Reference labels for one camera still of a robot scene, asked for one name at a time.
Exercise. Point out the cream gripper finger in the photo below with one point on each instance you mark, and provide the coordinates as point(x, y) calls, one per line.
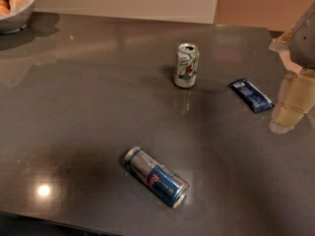
point(281, 46)

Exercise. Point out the blue silver redbull can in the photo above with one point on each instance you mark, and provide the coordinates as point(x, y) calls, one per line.
point(162, 181)

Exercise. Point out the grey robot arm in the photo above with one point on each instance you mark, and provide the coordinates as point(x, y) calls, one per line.
point(296, 46)

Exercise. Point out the white green 7up can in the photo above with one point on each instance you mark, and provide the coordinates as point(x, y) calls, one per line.
point(187, 58)

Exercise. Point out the dark blue snack packet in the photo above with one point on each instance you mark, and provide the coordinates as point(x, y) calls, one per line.
point(255, 99)

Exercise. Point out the silver metal fruit bowl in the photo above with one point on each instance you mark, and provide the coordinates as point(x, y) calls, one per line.
point(16, 22)

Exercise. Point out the white paper napkin in bowl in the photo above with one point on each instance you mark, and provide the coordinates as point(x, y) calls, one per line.
point(17, 6)

